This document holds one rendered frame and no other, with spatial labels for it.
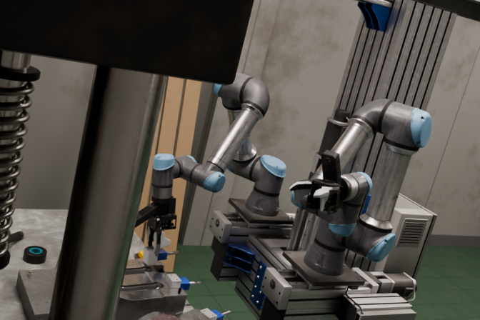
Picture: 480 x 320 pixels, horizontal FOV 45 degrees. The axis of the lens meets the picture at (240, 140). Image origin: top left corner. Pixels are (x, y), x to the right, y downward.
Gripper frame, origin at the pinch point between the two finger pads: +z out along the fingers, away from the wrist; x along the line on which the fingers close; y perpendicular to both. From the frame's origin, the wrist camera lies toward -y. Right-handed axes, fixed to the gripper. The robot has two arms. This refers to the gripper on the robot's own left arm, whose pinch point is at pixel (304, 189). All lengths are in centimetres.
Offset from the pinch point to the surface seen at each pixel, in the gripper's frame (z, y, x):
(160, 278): -14, 49, 59
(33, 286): 23, 49, 79
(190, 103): -162, 6, 186
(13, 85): 81, -24, 3
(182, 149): -158, 37, 185
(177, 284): -15, 49, 52
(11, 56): 82, -28, 3
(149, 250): -16, 42, 68
